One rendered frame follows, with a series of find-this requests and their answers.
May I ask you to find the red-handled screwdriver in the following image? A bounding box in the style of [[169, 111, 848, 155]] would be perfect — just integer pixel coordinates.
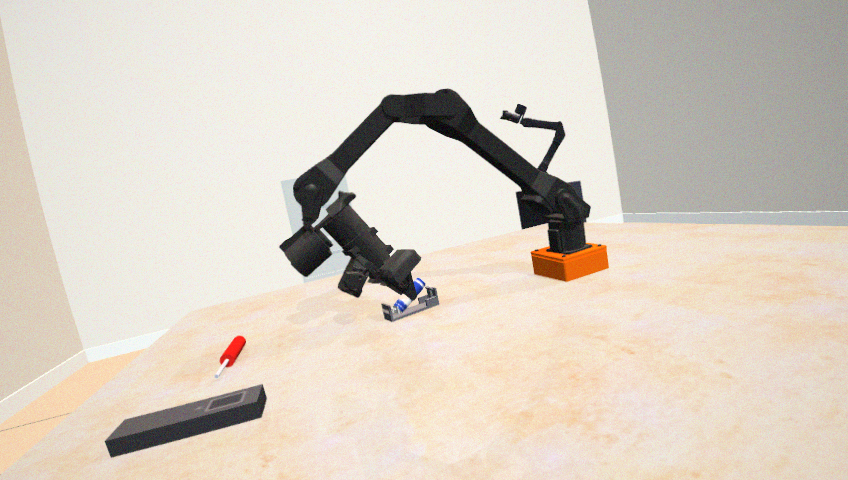
[[215, 336, 246, 378]]

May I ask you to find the blue and white battery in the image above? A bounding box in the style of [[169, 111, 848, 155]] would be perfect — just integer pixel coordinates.
[[393, 278, 426, 313]]

